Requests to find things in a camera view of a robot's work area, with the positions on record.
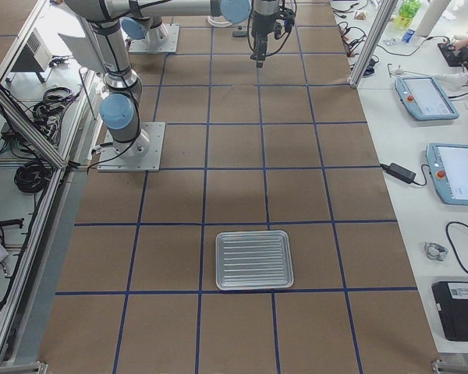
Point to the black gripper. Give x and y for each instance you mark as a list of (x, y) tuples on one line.
[(260, 24)]

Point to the grey metal tray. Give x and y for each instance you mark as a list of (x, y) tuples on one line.
[(251, 260)]

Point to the black brake pad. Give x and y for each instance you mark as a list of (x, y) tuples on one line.
[(239, 34)]

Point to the green drink bottle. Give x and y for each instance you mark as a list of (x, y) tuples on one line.
[(407, 11)]

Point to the far teach pendant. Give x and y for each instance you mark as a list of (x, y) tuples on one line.
[(424, 99)]

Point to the teach pendant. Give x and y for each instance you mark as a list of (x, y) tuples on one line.
[(424, 99), (448, 165)]

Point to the black power adapter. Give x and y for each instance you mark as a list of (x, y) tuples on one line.
[(399, 172)]

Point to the near teach pendant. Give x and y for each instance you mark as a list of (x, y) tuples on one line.
[(448, 165)]

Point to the grey metal clamp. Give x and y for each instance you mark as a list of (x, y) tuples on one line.
[(435, 251)]

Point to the black laptop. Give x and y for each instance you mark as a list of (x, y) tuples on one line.
[(451, 299)]

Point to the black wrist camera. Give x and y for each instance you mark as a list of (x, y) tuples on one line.
[(284, 22)]

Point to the white curved plastic bracket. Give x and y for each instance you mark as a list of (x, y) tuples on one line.
[(219, 22)]

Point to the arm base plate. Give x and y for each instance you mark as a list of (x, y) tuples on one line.
[(169, 47), (143, 155)]

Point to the aluminium frame post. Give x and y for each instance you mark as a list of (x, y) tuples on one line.
[(377, 29)]

